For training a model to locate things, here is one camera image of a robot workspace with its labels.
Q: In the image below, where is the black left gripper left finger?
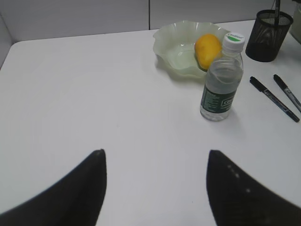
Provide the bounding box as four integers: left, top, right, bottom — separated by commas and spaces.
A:
0, 149, 107, 226

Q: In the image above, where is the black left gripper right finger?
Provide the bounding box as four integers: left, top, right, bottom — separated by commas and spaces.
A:
206, 150, 301, 226

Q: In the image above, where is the black marker pen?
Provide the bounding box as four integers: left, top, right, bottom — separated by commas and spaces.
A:
249, 76, 300, 122
273, 74, 301, 112
274, 0, 281, 28

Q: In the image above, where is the clear water bottle green label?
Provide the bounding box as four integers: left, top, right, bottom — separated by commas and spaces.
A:
200, 32, 245, 121

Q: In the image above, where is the yellow mango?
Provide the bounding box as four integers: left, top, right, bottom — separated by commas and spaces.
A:
194, 34, 222, 70

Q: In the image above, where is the black mesh pen holder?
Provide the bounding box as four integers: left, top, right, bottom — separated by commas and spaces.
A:
246, 9, 293, 62

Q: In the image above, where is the pale green wavy plate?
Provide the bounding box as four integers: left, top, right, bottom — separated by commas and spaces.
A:
153, 20, 229, 79

